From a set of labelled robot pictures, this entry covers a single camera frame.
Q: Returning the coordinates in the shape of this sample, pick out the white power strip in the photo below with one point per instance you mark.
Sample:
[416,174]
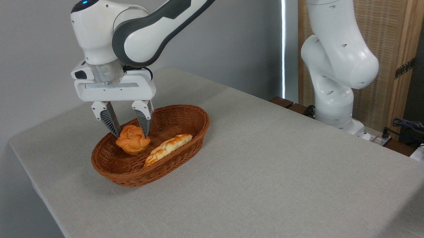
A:
[379,140]

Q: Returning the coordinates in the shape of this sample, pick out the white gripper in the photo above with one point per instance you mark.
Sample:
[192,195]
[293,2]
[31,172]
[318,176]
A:
[117,92]

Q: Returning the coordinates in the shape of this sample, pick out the wooden rattan folding screen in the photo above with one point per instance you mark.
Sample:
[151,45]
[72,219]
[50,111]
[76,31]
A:
[387,25]

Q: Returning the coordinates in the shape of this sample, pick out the metal screen hinge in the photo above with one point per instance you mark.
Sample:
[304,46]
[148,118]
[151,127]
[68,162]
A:
[405,68]

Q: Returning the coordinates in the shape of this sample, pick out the beige tablecloth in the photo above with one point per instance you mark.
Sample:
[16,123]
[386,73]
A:
[272,184]

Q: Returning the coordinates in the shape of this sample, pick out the brown wicker basket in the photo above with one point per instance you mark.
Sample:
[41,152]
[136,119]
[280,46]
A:
[128,176]

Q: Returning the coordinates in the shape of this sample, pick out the long braided bread loaf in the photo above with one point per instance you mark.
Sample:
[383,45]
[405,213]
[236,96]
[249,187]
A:
[166,147]

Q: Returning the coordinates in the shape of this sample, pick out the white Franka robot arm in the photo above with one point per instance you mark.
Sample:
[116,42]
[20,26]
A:
[151,32]

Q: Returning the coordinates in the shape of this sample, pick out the round orange bread roll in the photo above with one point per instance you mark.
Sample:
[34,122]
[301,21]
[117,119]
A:
[132,142]

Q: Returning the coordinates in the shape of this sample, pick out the dark wooden bench slat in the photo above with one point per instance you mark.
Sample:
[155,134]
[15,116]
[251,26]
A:
[299,109]
[281,101]

